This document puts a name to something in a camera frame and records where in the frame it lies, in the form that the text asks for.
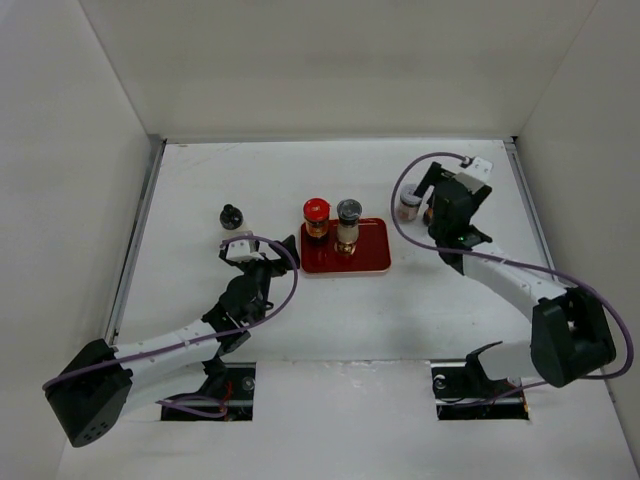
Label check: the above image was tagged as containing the red lid dark sauce jar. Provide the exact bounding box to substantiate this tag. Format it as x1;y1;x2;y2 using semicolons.
422;205;433;227

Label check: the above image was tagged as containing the clear cap grinder bottle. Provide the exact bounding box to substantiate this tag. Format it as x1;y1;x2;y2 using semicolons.
336;199;362;255

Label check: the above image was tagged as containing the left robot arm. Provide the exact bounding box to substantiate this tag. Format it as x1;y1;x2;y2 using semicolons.
42;234;300;448

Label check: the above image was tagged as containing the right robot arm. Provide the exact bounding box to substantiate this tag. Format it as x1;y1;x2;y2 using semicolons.
416;158;616;396

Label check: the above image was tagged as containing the grey lid spice jar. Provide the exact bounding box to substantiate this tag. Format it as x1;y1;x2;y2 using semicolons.
396;184;423;222

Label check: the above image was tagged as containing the black cap white bottle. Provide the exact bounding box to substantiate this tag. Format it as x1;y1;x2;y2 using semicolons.
219;204;251;240

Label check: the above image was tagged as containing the red lacquer tray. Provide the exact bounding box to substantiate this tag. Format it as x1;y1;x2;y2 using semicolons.
298;217;392;275

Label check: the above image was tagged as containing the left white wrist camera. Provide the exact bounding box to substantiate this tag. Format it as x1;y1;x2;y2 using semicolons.
224;235;261;263

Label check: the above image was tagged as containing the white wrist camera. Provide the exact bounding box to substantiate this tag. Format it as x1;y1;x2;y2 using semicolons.
224;235;261;263
454;156;493;193

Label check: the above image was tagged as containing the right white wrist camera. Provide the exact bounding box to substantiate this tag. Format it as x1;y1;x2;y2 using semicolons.
454;156;493;193

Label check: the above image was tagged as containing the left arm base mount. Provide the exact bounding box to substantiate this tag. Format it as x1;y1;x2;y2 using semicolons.
160;360;257;422

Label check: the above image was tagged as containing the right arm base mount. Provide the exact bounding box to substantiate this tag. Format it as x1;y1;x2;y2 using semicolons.
431;342;529;421

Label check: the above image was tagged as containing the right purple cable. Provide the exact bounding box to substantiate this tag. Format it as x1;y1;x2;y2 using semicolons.
390;152;632;384

